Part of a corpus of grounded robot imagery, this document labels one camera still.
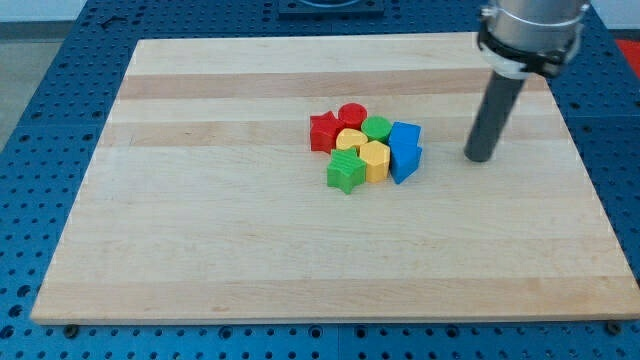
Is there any red cylinder block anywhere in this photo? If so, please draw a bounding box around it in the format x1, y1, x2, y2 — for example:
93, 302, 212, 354
338, 103, 368, 130

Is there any yellow pentagon block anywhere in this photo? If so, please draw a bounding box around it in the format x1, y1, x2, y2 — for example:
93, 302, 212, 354
359, 141, 391, 183

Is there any red star block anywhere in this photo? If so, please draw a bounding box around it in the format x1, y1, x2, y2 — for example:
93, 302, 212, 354
309, 111, 345, 154

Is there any blue cube block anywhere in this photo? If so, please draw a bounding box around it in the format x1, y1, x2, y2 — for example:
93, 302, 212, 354
388, 121, 422, 146

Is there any yellow heart block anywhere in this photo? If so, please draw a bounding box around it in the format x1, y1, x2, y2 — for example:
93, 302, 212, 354
335, 128, 369, 152

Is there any green cylinder block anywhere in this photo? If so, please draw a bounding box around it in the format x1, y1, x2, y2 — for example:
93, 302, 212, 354
361, 116, 392, 143

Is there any blue triangle block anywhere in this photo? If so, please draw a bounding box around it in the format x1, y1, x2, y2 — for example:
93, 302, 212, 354
390, 143, 423, 184

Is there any light wooden board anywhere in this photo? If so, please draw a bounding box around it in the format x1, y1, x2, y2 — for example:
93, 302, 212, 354
31, 33, 639, 325

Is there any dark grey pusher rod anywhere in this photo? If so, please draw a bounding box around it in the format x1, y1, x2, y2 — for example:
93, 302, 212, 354
464, 72, 526, 162

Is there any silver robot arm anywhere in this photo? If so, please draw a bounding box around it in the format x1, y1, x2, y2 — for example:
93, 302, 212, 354
477, 0, 591, 80

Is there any green star block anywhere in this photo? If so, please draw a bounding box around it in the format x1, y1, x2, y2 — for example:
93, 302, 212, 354
326, 148, 366, 194

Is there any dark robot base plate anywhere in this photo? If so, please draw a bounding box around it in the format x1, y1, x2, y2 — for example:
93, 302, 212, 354
277, 0, 385, 19

